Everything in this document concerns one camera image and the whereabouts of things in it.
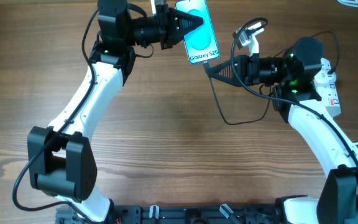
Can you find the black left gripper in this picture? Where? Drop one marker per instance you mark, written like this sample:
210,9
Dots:
170,17

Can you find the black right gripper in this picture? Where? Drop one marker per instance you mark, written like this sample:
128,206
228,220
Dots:
247,68

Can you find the cyan screen smartphone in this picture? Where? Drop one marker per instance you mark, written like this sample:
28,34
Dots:
200,44

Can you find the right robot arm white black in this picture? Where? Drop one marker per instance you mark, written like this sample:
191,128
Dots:
304,95

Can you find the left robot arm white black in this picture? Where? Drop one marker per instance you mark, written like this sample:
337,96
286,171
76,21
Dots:
61,162

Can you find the white charger plug adapter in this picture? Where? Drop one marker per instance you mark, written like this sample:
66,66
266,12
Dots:
324,78

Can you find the white power strip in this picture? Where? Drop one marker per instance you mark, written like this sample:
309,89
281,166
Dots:
328,93

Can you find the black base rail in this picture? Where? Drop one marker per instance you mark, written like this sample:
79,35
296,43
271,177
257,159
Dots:
253,213

